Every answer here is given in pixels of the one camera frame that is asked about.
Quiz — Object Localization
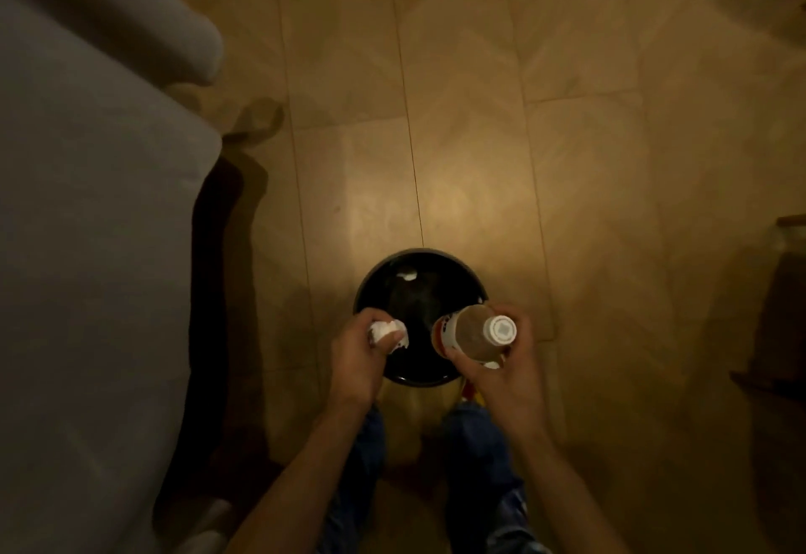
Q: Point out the person's right hand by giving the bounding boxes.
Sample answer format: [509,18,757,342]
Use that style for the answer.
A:
[443,303,550,445]

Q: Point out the person's left hand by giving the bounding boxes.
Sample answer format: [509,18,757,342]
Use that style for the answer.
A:
[327,307,408,415]

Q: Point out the white tissues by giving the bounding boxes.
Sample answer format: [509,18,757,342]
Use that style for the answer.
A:
[367,318,411,356]

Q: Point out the plastic drink bottle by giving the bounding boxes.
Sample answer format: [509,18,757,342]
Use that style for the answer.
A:
[430,304,520,372]

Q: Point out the black round waste bin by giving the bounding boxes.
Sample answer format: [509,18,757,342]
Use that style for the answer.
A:
[352,247,489,389]

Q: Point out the person's left forearm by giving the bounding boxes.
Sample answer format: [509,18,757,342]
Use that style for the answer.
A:
[225,399,374,554]

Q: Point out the person's right forearm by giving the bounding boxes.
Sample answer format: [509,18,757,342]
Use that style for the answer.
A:
[503,427,632,554]

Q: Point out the person's blue jeans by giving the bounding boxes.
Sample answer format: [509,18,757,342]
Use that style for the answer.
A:
[317,400,554,554]

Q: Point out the beige cloth-covered table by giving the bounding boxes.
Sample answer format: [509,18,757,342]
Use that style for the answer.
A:
[0,0,226,554]

